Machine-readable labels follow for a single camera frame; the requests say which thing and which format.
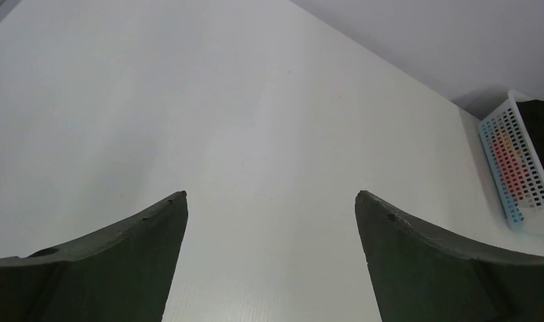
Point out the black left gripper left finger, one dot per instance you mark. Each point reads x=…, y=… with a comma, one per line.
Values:
x=122, y=272

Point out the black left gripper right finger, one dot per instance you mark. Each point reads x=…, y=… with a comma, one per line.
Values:
x=422, y=272

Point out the white plastic laundry basket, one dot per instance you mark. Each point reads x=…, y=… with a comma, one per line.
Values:
x=514, y=164

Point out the black t shirt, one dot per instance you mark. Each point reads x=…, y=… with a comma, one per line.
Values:
x=532, y=113

